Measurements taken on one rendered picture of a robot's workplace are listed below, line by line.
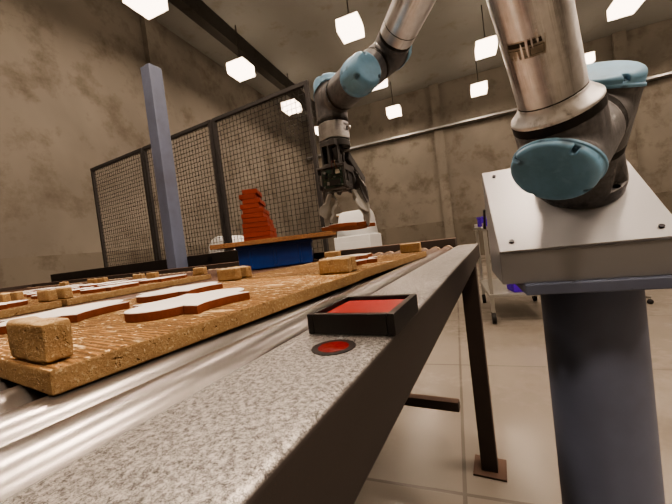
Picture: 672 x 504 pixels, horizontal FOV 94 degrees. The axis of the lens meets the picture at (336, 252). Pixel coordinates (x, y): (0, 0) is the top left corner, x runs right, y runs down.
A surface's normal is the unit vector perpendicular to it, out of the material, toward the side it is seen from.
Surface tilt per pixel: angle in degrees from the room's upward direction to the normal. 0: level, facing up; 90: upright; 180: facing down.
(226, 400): 0
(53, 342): 91
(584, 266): 90
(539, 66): 126
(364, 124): 90
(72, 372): 90
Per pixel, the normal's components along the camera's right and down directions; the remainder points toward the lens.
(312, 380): -0.12, -0.99
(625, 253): -0.36, 0.07
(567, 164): -0.56, 0.76
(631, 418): -0.13, 0.04
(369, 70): 0.49, -0.04
